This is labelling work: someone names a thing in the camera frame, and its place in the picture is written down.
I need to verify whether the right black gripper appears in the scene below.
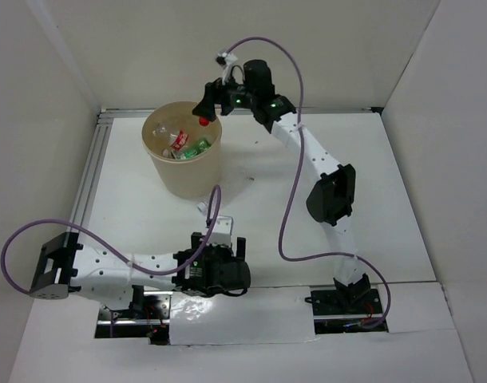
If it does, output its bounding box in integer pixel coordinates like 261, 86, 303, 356
193, 68, 258, 121

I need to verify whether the clear bottle red label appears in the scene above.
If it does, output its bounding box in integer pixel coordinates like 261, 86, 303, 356
199, 117, 210, 127

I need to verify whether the green plastic bottle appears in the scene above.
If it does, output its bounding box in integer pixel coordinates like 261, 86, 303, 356
183, 137, 212, 159

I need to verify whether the small bottle red label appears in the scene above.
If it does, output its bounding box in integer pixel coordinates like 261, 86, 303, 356
152, 120, 189, 151

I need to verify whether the clear bottle blue white cap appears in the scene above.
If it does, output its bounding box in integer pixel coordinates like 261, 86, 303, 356
162, 149, 176, 159

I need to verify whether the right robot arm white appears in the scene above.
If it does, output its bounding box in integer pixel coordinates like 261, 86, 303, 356
192, 53, 359, 263

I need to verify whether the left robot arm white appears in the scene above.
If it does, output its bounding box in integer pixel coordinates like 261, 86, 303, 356
30, 232, 251, 318

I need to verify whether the beige round plastic bin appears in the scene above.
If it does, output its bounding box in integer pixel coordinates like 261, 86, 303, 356
141, 101, 222, 199

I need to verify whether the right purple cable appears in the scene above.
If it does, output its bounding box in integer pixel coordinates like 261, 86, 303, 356
227, 37, 391, 330

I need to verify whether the purple cable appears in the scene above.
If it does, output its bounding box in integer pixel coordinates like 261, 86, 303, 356
1, 184, 224, 338
227, 37, 391, 330

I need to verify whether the aluminium frame rail back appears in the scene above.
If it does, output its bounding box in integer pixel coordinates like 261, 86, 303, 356
99, 107, 384, 119

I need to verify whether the aluminium frame rail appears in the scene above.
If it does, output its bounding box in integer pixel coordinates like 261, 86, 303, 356
49, 113, 113, 290
99, 107, 384, 119

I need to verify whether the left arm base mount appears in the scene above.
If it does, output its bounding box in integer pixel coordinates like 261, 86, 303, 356
94, 290, 172, 345

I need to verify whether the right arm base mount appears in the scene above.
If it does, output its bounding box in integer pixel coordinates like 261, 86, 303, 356
304, 282, 388, 335

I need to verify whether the aluminium frame rail left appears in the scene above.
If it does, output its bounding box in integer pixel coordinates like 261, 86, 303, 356
49, 113, 113, 290

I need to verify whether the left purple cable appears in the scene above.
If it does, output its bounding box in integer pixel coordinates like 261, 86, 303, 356
1, 184, 224, 338

